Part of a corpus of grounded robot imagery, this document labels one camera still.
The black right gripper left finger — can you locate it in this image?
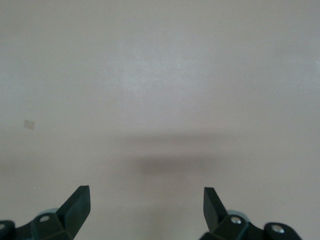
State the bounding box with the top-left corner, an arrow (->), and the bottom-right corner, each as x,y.
0,185 -> 91,240

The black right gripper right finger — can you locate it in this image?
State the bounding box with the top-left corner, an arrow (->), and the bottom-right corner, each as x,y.
198,186 -> 303,240

